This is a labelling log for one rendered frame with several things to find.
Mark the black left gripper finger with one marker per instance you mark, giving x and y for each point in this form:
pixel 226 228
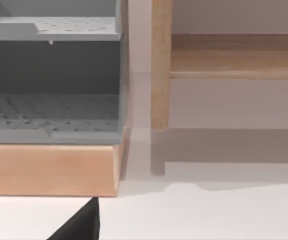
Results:
pixel 84 222

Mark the pale wooden drawer front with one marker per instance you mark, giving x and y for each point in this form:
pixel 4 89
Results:
pixel 49 170

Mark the grey pierced drawer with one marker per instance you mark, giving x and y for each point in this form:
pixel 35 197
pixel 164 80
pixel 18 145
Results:
pixel 51 75

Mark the wooden open shelf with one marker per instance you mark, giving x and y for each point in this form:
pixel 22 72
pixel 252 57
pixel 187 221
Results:
pixel 209 62

